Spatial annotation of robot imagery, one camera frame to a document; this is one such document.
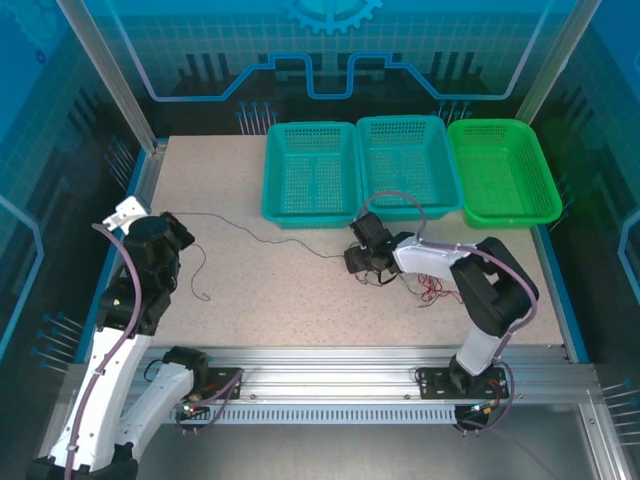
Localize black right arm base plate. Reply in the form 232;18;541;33
416;366;511;401

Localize slotted grey cable duct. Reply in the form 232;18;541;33
172;403;459;426

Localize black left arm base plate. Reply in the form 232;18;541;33
204;367;246;401

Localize green plastic basket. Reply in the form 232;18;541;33
446;118;564;230

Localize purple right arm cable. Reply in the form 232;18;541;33
360;190;540;361

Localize thin black cable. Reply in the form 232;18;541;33
167;212;361;302

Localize teal plastic basket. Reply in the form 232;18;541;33
355;115;465;221
260;121;362;230

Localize thin red cable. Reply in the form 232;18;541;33
413;275;465;308

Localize aluminium mounting rail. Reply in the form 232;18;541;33
124;344;599;406

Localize aluminium frame post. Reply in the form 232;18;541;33
54;0;169;156
514;0;601;126

